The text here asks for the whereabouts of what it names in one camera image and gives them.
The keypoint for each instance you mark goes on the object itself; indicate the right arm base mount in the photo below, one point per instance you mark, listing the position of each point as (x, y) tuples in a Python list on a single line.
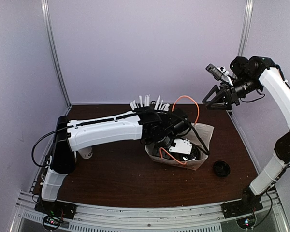
[(245, 215)]

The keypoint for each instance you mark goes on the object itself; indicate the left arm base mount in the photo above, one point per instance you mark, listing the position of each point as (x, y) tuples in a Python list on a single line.
[(56, 213)]

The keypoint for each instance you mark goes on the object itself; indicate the stack of black cup lids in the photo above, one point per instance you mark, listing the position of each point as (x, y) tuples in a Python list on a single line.
[(221, 168)]

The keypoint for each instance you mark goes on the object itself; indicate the black cup lid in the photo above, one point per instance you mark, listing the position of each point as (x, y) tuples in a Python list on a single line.
[(193, 155)]

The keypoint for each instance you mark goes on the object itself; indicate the bundle of wrapped white straws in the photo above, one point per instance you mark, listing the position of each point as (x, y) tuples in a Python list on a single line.
[(146, 101)]

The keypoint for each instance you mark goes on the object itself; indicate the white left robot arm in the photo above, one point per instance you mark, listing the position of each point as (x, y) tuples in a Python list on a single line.
[(159, 127)]

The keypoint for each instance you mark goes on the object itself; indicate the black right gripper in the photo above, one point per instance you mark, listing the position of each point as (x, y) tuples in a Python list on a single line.
[(229, 95)]

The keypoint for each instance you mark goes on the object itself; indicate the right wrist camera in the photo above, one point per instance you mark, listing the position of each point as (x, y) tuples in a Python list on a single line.
[(220, 74)]

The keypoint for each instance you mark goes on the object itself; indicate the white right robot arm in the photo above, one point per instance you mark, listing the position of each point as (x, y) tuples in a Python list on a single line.
[(257, 73)]

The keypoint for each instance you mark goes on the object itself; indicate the white printed paper bag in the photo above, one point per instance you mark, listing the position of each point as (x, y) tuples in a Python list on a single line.
[(199, 135)]

